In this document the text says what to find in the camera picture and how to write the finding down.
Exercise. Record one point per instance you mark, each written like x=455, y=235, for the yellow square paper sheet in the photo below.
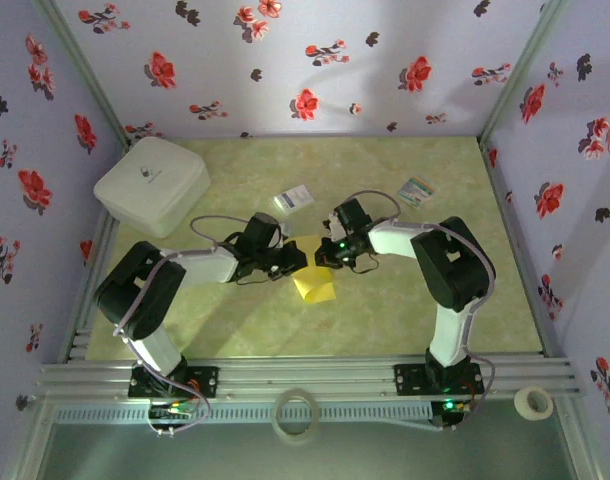
x=317, y=287

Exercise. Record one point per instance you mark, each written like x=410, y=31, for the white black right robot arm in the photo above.
x=390, y=240

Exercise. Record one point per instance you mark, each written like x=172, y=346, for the white blue card packet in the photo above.
x=294, y=197

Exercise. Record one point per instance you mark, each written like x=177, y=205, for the colourful striped card packet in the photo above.
x=415, y=191

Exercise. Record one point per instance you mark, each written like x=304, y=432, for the white plastic storage box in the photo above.
x=145, y=190

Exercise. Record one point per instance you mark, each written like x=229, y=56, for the clear adhesive tape roll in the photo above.
x=279, y=425

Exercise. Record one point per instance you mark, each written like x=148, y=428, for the white adhesive tape roll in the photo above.
x=522, y=405

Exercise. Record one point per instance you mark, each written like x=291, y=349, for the long aluminium mounting rail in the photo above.
x=305, y=375

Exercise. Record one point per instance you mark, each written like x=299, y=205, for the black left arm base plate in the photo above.
x=207, y=380

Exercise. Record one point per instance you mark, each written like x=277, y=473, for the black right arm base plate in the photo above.
x=405, y=380

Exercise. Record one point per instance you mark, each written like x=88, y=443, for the aluminium side rail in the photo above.
x=504, y=200
x=80, y=325

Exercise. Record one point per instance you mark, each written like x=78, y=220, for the aluminium frame post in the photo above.
x=526, y=65
x=81, y=65

